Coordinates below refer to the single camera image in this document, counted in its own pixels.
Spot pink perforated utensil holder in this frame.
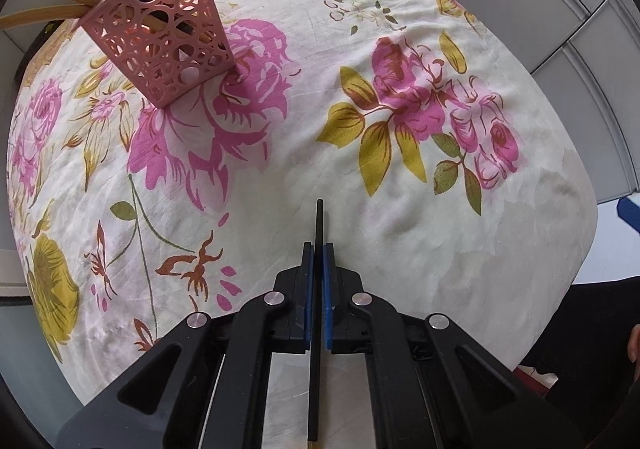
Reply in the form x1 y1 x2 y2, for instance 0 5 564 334
80 0 237 109

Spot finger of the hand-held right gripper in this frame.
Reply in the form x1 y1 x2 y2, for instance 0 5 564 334
616 196 640 230

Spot red plastic object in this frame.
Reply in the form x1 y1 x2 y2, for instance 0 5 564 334
515 365 558 390

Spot floral printed blanket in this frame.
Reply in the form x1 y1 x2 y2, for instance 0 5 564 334
5 0 600 410

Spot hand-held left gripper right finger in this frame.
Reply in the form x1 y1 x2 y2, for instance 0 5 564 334
325 243 583 449

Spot person's black trousers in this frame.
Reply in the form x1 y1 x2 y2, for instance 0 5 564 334
515 279 640 449

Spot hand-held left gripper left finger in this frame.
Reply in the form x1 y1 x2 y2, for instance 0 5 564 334
55 241 315 449

